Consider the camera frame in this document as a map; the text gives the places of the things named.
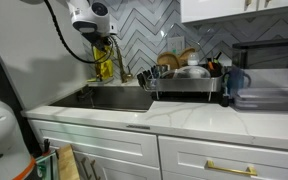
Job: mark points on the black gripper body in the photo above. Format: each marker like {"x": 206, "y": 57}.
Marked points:
{"x": 99, "y": 40}

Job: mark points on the yellow rubber glove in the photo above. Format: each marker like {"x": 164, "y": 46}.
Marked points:
{"x": 104, "y": 75}
{"x": 103, "y": 60}

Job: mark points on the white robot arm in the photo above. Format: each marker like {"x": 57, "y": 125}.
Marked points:
{"x": 84, "y": 13}

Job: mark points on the yellow sponge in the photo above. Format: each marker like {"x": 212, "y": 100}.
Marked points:
{"x": 92, "y": 79}

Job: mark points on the dark sink corner caddy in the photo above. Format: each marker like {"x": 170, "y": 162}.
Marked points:
{"x": 85, "y": 94}

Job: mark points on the dark steel sink basin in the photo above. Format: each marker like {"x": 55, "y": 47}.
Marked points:
{"x": 117, "y": 98}

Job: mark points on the round wooden plate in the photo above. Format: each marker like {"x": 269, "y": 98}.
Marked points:
{"x": 168, "y": 60}
{"x": 185, "y": 54}

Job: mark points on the white plastic bowl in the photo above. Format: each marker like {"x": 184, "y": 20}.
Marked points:
{"x": 184, "y": 71}

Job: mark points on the steel dish rack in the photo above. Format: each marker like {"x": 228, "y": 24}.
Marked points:
{"x": 184, "y": 85}

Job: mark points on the clear baby bottle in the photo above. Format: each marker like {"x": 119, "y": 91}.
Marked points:
{"x": 193, "y": 59}

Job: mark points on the white lower cabinet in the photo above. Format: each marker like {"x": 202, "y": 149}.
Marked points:
{"x": 117, "y": 146}

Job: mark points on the black utensil holder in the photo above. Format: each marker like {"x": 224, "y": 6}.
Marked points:
{"x": 214, "y": 70}

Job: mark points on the wooden cutting board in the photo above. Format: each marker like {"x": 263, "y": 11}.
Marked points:
{"x": 67, "y": 163}

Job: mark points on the small black container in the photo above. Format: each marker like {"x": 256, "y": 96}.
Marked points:
{"x": 225, "y": 100}

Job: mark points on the blue pitcher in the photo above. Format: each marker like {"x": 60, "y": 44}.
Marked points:
{"x": 235, "y": 81}

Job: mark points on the black countertop appliance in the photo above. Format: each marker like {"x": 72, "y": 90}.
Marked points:
{"x": 267, "y": 55}

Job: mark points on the clear plastic panel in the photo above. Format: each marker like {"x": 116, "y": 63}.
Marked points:
{"x": 270, "y": 78}

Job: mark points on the clear stacked trays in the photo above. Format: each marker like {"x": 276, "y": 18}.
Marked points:
{"x": 267, "y": 100}

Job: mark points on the white wall outlet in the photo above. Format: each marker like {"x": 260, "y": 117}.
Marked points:
{"x": 176, "y": 45}

